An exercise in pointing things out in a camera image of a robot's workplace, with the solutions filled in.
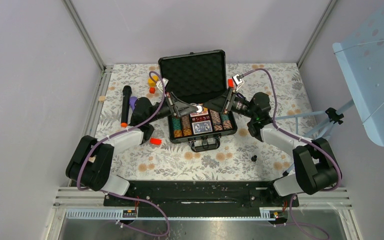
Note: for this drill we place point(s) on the poker chip with die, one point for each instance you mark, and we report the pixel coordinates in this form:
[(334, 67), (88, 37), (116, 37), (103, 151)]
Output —
[(199, 108)]

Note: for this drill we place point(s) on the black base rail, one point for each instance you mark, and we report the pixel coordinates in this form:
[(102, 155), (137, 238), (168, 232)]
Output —
[(195, 199)]

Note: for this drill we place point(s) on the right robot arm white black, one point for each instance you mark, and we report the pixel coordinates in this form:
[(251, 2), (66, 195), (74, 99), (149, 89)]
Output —
[(315, 167)]

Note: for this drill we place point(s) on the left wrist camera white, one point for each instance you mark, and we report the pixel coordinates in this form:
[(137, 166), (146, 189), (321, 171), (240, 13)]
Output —
[(161, 85)]

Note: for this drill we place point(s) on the purple toy microphone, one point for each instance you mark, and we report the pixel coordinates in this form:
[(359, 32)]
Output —
[(132, 103)]

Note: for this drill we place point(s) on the small red cube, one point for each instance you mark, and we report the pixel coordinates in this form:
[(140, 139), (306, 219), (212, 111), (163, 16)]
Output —
[(152, 90)]

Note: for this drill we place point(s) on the red block beside case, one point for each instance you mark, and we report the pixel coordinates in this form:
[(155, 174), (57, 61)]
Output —
[(230, 83)]

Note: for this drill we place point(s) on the brown chip stack far left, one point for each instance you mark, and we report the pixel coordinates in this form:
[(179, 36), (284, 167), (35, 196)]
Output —
[(177, 127)]

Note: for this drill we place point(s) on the blue playing card deck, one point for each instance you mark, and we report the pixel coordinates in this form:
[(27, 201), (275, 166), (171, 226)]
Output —
[(202, 127)]

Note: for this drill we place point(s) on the floral table mat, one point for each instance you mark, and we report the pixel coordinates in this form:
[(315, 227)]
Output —
[(232, 160)]

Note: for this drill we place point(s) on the red rectangular block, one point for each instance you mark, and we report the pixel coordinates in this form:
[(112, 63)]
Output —
[(155, 141)]

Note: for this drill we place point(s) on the black microphone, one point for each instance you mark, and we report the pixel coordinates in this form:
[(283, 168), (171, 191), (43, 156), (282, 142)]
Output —
[(124, 116)]

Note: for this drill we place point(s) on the light blue perforated panel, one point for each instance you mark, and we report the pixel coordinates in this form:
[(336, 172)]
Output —
[(361, 59)]

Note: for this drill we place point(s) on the red playing card deck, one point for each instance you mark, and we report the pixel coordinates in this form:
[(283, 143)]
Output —
[(204, 112)]

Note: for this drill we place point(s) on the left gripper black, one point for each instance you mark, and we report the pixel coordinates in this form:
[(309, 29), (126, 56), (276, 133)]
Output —
[(174, 111)]

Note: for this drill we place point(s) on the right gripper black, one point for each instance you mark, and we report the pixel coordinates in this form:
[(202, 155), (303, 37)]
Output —
[(223, 104)]

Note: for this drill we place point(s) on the purple chip stack far right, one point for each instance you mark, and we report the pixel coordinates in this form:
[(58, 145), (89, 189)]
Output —
[(226, 122)]

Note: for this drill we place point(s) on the black poker chip case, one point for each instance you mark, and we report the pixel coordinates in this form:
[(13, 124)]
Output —
[(197, 77)]

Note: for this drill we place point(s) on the yellow cylinder block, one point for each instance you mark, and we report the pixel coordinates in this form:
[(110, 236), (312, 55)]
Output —
[(152, 81)]

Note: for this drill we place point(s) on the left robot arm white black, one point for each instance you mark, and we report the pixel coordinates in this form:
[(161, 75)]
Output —
[(90, 164)]

